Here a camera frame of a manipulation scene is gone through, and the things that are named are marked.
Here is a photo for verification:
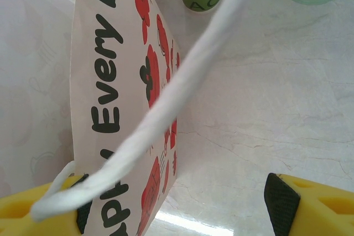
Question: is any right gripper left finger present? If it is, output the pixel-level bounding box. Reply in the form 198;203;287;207
0;174;92;236

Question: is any white red printed paper bag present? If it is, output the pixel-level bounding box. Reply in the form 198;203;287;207
0;0;247;236

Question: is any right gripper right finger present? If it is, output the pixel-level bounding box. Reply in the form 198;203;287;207
264;172;354;236

